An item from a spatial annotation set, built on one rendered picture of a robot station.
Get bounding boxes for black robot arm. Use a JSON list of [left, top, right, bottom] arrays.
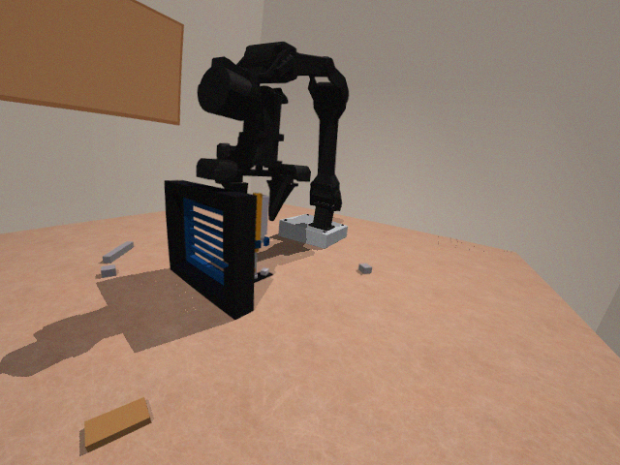
[[197, 42, 349, 231]]

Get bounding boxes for grey rectangular bar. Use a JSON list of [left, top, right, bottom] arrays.
[[103, 241, 134, 264]]

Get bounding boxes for tan rectangular block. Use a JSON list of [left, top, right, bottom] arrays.
[[84, 397, 151, 452]]

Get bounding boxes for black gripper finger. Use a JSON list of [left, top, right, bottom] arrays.
[[267, 180, 298, 221], [215, 180, 248, 194]]

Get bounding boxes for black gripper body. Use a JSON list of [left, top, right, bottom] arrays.
[[196, 123, 311, 183]]

